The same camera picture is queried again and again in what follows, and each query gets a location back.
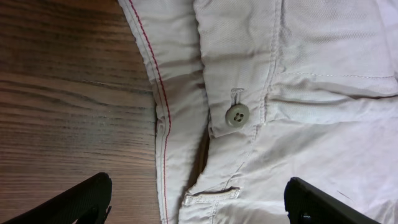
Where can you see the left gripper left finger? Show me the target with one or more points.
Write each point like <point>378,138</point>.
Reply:
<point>86,203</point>

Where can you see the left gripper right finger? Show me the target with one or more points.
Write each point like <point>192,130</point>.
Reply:
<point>306,204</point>

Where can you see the beige cotton shorts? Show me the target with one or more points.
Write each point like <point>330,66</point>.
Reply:
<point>250,93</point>

